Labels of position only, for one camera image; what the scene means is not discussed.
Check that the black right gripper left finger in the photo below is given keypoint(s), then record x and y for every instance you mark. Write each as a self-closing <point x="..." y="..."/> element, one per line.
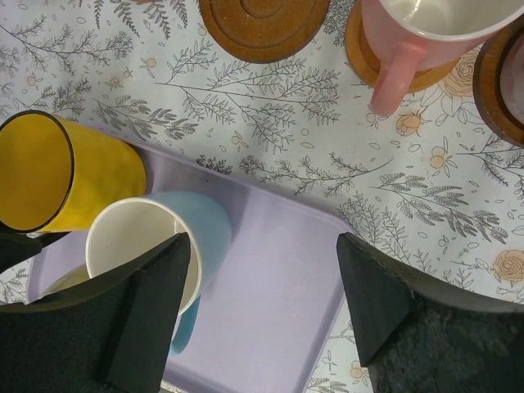
<point x="110" y="333"/>

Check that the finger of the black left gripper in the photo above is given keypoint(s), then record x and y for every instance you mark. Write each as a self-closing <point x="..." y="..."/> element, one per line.
<point x="17" y="248"/>

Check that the yellow mug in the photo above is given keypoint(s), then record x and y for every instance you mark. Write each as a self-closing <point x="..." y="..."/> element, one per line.
<point x="58" y="175"/>

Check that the pink mug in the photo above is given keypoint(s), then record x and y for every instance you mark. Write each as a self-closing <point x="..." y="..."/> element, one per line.
<point x="412" y="36"/>

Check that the purple mug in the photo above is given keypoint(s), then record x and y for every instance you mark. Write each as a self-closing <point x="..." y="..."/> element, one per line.
<point x="511" y="79"/>

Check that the dark brown coaster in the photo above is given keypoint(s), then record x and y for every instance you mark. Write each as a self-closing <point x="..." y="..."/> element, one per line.
<point x="486" y="88"/>
<point x="263" y="31"/>

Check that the cream white mug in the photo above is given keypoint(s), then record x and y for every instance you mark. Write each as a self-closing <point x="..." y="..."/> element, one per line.
<point x="71" y="279"/>

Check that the light wooden coaster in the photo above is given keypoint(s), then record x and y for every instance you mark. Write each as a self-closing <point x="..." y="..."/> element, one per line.
<point x="367" y="66"/>

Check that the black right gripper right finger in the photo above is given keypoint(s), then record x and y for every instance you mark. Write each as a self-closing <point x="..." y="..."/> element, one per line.
<point x="416" y="333"/>

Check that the lavender tray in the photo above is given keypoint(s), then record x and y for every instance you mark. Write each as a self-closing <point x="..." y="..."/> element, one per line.
<point x="263" y="321"/>

